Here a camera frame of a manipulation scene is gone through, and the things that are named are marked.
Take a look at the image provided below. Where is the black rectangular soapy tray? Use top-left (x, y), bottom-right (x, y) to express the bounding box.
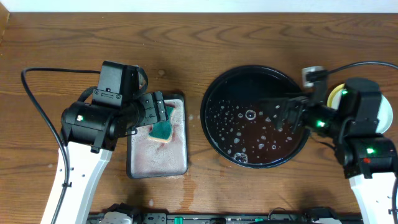
top-left (126, 94), bottom-right (188, 179)

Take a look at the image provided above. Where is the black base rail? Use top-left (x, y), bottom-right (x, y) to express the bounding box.
top-left (86, 203), bottom-right (363, 224)

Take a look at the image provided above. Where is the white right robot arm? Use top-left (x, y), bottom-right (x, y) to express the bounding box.
top-left (259, 78), bottom-right (397, 223)

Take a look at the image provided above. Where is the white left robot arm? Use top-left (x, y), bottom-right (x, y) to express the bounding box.
top-left (41, 90), bottom-right (168, 223)

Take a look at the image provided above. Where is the mint plate with long stain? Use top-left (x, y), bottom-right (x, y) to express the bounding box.
top-left (376, 95), bottom-right (394, 134)

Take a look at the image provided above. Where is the black round tray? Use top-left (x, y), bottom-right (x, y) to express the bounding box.
top-left (200, 65), bottom-right (310, 169)

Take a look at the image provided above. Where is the green and yellow sponge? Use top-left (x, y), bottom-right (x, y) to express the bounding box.
top-left (149, 106), bottom-right (175, 143)

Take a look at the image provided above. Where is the yellow plate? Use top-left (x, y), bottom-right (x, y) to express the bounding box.
top-left (326, 83), bottom-right (345, 110)

